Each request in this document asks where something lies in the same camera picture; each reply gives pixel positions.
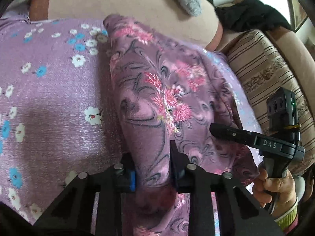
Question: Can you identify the maroon floral shirt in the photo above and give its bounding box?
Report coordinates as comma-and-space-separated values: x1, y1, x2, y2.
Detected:
104, 15, 258, 235

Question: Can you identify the person's right hand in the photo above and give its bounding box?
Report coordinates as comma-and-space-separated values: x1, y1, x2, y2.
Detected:
252, 164, 297, 218

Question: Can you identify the striped beige headboard cushion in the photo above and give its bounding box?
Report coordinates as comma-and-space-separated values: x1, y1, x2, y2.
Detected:
217, 30, 314, 175

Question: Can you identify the purple floral bed sheet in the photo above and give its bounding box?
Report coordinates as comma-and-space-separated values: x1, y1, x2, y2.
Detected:
0, 17, 264, 225

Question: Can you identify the black garment on headboard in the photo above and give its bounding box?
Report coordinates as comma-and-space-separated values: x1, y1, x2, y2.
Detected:
215, 0, 292, 32

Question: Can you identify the black camera box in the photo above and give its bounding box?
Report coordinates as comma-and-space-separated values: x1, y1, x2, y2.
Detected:
266, 87, 299, 132

